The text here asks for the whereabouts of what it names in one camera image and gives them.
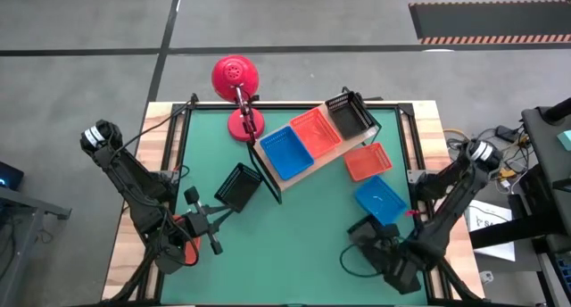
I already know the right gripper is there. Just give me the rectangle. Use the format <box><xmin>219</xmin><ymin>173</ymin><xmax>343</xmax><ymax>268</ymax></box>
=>
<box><xmin>347</xmin><ymin>214</ymin><xmax>402</xmax><ymax>260</ymax></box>

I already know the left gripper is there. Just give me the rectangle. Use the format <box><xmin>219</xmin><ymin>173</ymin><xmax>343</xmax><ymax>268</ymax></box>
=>
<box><xmin>183</xmin><ymin>186</ymin><xmax>236</xmax><ymax>256</ymax></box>

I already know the black plastic slotted basket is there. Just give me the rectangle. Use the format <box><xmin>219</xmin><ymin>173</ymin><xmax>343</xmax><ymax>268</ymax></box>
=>
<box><xmin>213</xmin><ymin>162</ymin><xmax>264</xmax><ymax>214</ymax></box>
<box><xmin>324</xmin><ymin>91</ymin><xmax>377</xmax><ymax>141</ymax></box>

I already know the blue plastic slotted basket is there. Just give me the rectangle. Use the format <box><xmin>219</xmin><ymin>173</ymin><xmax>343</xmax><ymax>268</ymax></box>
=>
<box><xmin>259</xmin><ymin>125</ymin><xmax>315</xmax><ymax>181</ymax></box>
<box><xmin>354</xmin><ymin>175</ymin><xmax>408</xmax><ymax>227</ymax></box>

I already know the orange plastic slotted basket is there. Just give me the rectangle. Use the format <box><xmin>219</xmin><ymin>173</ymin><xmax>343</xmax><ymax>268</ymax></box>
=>
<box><xmin>343</xmin><ymin>141</ymin><xmax>393</xmax><ymax>183</ymax></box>
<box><xmin>289</xmin><ymin>106</ymin><xmax>343</xmax><ymax>161</ymax></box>

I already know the orange plastic bin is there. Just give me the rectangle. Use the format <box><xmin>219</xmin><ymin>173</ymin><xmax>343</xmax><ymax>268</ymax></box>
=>
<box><xmin>172</xmin><ymin>213</ymin><xmax>203</xmax><ymax>267</ymax></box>

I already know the green table mat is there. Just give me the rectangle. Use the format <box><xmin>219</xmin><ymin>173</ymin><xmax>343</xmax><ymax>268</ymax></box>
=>
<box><xmin>160</xmin><ymin>105</ymin><xmax>429</xmax><ymax>306</ymax></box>

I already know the white paper sheet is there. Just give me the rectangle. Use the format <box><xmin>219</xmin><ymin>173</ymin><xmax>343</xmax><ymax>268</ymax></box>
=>
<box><xmin>465</xmin><ymin>198</ymin><xmax>517</xmax><ymax>262</ymax></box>

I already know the red desk lamp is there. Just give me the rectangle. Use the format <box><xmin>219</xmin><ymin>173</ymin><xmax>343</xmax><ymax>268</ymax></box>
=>
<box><xmin>211</xmin><ymin>54</ymin><xmax>266</xmax><ymax>146</ymax></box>

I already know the black power adapter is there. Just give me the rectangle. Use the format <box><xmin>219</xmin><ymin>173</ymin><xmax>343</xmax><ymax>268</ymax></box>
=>
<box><xmin>495</xmin><ymin>124</ymin><xmax>519</xmax><ymax>143</ymax></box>

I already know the black equipment stand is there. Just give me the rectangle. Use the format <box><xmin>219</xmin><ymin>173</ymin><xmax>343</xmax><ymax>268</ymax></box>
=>
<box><xmin>468</xmin><ymin>96</ymin><xmax>571</xmax><ymax>254</ymax></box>

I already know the blue crate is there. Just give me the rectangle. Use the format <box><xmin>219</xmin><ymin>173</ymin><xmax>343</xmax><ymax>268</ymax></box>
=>
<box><xmin>554</xmin><ymin>252</ymin><xmax>571</xmax><ymax>295</ymax></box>

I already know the grey metal side table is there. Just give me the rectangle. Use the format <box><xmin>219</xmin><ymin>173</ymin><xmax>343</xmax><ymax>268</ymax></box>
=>
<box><xmin>0</xmin><ymin>185</ymin><xmax>72</xmax><ymax>307</ymax></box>

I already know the teal box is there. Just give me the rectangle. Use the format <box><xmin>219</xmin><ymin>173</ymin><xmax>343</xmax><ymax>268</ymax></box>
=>
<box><xmin>556</xmin><ymin>129</ymin><xmax>571</xmax><ymax>153</ymax></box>

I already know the black device with blue light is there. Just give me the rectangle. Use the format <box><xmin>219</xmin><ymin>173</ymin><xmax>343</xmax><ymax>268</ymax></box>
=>
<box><xmin>0</xmin><ymin>161</ymin><xmax>26</xmax><ymax>192</ymax></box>

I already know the black mat with hazard stripes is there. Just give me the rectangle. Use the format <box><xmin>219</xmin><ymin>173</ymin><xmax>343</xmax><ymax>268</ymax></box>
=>
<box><xmin>408</xmin><ymin>0</ymin><xmax>571</xmax><ymax>46</ymax></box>

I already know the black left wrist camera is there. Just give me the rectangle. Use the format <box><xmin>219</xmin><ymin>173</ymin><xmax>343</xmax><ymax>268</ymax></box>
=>
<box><xmin>186</xmin><ymin>211</ymin><xmax>214</xmax><ymax>238</ymax></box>

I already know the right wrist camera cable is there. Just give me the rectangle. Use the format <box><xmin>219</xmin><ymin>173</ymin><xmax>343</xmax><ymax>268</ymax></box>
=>
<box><xmin>338</xmin><ymin>243</ymin><xmax>385</xmax><ymax>279</ymax></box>

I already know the wooden shelf with black frame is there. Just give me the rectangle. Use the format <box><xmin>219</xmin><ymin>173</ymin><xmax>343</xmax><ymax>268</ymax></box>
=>
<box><xmin>246</xmin><ymin>86</ymin><xmax>384</xmax><ymax>205</ymax></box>

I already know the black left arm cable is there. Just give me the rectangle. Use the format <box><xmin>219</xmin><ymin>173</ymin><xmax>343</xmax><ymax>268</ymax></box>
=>
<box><xmin>116</xmin><ymin>92</ymin><xmax>200</xmax><ymax>156</ymax></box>

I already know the black aluminium rig frame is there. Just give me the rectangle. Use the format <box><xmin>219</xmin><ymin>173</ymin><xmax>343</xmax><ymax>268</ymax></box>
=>
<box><xmin>100</xmin><ymin>92</ymin><xmax>485</xmax><ymax>307</ymax></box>

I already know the yellow cable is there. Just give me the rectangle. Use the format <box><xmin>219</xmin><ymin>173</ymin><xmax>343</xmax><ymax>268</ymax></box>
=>
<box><xmin>443</xmin><ymin>127</ymin><xmax>468</xmax><ymax>142</ymax></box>

